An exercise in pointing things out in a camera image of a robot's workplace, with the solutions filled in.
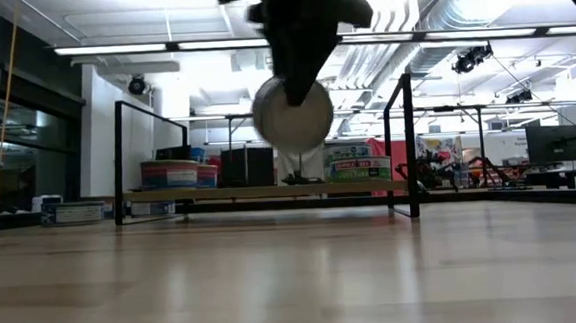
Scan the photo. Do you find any black background workstation frame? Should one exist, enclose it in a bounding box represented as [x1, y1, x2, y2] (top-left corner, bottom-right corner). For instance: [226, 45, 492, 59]
[224, 97, 491, 196]

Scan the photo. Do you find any black ceiling dome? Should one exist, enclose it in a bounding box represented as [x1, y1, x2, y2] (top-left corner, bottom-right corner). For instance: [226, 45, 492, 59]
[126, 74, 149, 98]

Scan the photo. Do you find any red partition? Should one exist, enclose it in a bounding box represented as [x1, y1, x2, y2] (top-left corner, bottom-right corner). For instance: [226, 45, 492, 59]
[366, 134, 411, 198]

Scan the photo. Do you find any white cloth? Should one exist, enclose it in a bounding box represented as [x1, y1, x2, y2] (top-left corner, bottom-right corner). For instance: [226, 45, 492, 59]
[272, 146, 326, 186]

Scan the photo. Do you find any black background monitor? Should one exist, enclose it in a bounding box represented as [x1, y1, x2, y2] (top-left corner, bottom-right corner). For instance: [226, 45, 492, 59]
[524, 123, 576, 166]

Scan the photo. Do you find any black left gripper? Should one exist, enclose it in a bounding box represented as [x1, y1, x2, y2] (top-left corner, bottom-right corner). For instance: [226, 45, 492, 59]
[217, 0, 379, 111]

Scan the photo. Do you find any black cabinet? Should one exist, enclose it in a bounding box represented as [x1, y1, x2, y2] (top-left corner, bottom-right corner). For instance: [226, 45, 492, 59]
[218, 145, 277, 190]

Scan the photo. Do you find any black ceiling camera rig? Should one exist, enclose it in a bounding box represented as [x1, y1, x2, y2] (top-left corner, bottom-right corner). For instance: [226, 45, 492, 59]
[449, 42, 496, 76]
[503, 87, 536, 106]

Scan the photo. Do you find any silver ventilation duct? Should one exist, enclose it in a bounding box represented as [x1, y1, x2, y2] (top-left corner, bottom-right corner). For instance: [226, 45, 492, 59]
[400, 0, 522, 79]

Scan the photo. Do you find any small white object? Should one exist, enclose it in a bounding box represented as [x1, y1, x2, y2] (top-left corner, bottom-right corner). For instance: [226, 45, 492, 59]
[30, 193, 65, 214]

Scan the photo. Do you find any colourful poster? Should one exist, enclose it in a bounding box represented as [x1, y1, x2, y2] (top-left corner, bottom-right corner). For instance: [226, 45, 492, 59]
[415, 133, 462, 168]

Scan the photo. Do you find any long ceiling light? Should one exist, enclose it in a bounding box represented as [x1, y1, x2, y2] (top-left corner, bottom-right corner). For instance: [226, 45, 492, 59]
[54, 33, 271, 61]
[338, 19, 576, 49]

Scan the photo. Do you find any wooden shelf with black legs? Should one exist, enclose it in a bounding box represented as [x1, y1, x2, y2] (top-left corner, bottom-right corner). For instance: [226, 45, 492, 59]
[106, 72, 422, 238]

